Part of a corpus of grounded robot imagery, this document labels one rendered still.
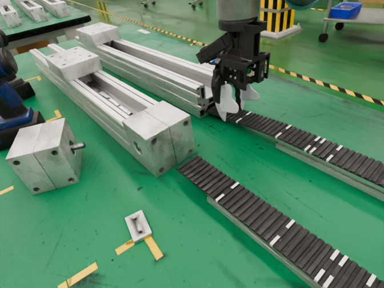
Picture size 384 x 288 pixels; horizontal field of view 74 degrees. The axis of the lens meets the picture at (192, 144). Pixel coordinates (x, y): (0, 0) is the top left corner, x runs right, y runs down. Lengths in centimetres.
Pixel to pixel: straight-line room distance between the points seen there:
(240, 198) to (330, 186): 16
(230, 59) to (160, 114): 17
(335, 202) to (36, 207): 52
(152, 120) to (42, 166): 22
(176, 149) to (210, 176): 10
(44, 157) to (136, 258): 25
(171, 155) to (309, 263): 28
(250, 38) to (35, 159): 43
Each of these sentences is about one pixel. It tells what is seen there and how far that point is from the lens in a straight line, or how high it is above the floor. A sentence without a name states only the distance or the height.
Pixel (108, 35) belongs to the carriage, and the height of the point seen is 88.
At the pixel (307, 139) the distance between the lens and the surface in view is 52.
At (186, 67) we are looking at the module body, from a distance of 73.
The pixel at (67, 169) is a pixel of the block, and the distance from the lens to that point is 54.
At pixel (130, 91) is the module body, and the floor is 86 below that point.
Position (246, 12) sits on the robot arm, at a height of 102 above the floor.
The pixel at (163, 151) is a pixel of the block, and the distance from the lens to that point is 47.
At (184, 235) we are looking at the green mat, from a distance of 41.
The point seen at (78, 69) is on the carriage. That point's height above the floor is 89.
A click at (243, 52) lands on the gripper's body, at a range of 50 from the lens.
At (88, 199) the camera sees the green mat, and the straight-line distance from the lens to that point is 52.
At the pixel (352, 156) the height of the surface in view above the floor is 81.
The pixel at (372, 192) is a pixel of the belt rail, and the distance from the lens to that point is 49.
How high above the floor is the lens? 113
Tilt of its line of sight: 38 degrees down
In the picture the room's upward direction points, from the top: 9 degrees counter-clockwise
